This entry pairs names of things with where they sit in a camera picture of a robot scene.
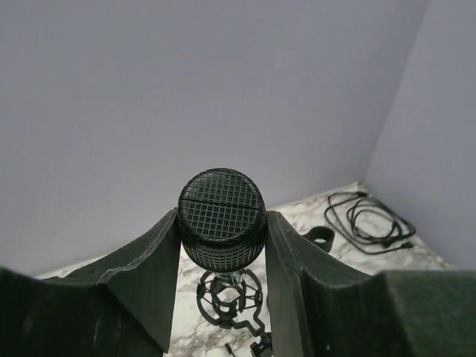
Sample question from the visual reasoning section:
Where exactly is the coiled black cable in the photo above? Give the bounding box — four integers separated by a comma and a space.
324, 191, 417, 256

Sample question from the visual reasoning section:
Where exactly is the black shock-mount tripod stand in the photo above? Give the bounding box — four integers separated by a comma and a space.
196, 268, 274, 356

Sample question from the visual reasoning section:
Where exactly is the black handheld microphone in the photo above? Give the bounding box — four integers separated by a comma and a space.
177, 168, 266, 284

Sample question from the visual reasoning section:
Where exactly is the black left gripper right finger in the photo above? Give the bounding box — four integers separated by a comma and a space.
266, 211, 475, 356

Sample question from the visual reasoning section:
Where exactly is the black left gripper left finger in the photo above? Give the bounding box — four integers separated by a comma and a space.
1, 210, 180, 356

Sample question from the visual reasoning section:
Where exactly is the black round-base mic stand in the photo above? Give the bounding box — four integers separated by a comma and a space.
303, 225, 335, 253

